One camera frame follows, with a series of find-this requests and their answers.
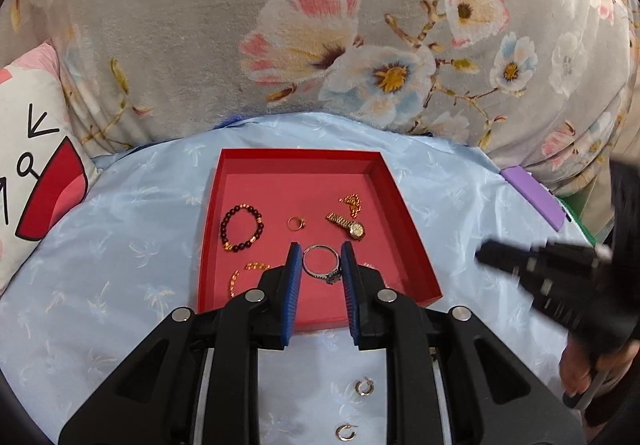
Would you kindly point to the grey floral blanket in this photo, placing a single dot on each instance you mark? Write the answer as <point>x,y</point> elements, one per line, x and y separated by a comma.
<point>200,25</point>

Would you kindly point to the red cardboard box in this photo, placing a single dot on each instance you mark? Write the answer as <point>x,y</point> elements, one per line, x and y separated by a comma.
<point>300,185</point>

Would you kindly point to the gold wristwatch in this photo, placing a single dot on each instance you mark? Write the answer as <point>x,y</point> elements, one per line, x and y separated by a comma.
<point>356,229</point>

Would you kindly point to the green cloth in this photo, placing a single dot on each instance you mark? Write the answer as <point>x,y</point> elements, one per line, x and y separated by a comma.
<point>575,220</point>

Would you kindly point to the small gold hoop earring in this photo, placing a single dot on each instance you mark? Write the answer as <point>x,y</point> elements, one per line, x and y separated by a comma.
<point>357,387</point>
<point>340,435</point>

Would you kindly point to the white cat face pillow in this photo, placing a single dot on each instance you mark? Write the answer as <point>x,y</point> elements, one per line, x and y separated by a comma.
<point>35,175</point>

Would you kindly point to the purple flat object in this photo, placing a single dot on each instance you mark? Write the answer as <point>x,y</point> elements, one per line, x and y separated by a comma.
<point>532,197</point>

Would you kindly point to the person's right hand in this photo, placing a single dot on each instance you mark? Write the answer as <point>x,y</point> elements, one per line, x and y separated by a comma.
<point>575,370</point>

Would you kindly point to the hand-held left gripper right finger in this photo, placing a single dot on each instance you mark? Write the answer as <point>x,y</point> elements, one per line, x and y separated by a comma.
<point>350,295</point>

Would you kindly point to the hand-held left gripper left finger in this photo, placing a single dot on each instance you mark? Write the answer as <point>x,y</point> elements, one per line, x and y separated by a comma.
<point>294,295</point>

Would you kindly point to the light blue palm print sheet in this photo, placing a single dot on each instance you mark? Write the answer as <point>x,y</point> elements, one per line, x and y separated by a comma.
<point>125,250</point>

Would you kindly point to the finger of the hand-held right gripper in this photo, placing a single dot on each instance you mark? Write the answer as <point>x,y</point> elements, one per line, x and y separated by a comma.
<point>505,260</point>

